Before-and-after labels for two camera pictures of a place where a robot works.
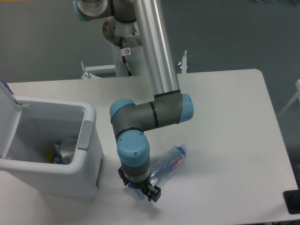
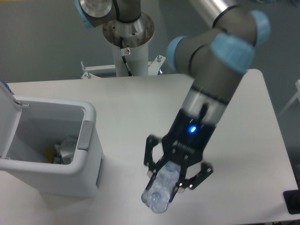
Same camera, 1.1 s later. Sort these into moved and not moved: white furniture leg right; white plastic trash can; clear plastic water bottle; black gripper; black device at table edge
Moved: black gripper; clear plastic water bottle
Not moved: white furniture leg right; white plastic trash can; black device at table edge
